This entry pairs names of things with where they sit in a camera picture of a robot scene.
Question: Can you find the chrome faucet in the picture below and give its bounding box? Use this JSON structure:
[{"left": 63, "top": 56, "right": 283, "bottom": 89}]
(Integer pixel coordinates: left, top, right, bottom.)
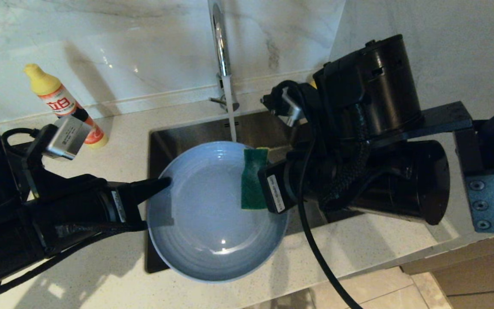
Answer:
[{"left": 210, "top": 0, "right": 240, "bottom": 113}]

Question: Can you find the yellow sponge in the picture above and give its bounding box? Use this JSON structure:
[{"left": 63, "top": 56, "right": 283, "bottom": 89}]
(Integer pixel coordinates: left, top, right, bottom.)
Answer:
[{"left": 241, "top": 147, "right": 270, "bottom": 210}]

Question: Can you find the blue-grey plate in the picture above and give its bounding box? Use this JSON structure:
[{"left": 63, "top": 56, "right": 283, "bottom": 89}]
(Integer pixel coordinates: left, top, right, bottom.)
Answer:
[{"left": 146, "top": 141, "right": 291, "bottom": 283}]

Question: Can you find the stainless steel sink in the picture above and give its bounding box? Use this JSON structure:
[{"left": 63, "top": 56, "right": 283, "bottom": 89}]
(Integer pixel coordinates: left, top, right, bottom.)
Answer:
[{"left": 145, "top": 104, "right": 359, "bottom": 274}]

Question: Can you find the white orange dish soap bottle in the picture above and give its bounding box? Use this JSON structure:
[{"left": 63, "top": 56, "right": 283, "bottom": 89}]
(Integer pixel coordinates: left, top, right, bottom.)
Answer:
[{"left": 24, "top": 64, "right": 109, "bottom": 149}]

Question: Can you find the wooden cabinet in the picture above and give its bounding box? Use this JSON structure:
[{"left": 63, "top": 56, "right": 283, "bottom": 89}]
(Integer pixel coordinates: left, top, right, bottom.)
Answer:
[{"left": 401, "top": 232, "right": 494, "bottom": 309}]

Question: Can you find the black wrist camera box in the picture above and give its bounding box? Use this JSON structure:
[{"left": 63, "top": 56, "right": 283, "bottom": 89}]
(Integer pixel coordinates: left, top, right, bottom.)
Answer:
[{"left": 23, "top": 115, "right": 92, "bottom": 161}]

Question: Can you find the running water stream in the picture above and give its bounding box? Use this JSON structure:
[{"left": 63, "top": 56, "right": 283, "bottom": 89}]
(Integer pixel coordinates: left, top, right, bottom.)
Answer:
[{"left": 223, "top": 76, "right": 238, "bottom": 143}]

